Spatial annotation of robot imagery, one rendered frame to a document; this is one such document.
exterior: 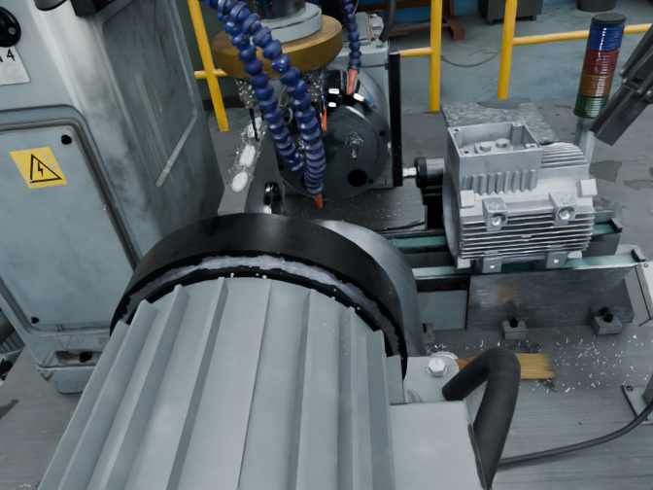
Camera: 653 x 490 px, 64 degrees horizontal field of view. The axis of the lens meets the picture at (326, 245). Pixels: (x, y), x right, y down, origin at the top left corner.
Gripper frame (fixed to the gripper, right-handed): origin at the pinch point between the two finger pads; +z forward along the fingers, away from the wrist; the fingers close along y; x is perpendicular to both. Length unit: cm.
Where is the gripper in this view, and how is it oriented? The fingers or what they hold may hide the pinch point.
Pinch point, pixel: (617, 116)
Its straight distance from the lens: 83.2
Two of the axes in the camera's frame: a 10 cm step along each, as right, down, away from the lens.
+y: -0.2, 6.1, -7.9
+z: -4.0, 7.2, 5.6
